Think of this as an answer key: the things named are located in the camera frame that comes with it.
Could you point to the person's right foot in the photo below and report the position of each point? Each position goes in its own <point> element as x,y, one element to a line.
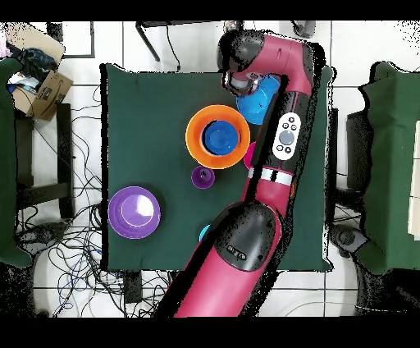
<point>306,29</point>

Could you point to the pink bowl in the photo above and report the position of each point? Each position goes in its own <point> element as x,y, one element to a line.
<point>249,156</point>

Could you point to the large sky blue bowl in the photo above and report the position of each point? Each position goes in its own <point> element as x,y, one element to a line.
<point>256,108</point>

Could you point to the dark blue bag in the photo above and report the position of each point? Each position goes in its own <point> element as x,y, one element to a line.
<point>36,62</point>

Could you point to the yellow bowl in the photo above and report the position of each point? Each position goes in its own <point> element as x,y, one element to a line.
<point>193,144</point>

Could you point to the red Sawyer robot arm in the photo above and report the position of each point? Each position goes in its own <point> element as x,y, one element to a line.
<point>279,55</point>

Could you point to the small light blue bowl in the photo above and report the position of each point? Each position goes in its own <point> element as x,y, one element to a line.
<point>204,232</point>

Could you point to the plain cardboard box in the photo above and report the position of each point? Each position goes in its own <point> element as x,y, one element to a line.
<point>36,39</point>

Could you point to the dark blue bowl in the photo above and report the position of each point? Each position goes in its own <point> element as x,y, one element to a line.
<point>220,138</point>

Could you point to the black pedestal leg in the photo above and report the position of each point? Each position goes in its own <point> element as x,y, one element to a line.
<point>42,234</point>
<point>347,238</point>

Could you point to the black wooden bench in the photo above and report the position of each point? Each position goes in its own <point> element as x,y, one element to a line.
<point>64,147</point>

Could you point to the dark green table cloth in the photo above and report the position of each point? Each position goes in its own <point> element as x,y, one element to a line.
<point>147,115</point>

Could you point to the printed cardboard box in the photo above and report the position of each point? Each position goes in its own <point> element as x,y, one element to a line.
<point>49,95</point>

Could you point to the purple bowl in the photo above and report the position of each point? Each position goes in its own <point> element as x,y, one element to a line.
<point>131,216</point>

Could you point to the purple cup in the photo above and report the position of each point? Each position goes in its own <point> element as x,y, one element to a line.
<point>203,179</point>

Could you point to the green cloth side table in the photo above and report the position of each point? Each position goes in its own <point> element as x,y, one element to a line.
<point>390,164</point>
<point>6,164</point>

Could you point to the black metal frame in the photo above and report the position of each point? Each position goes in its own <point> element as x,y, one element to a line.
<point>170,23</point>

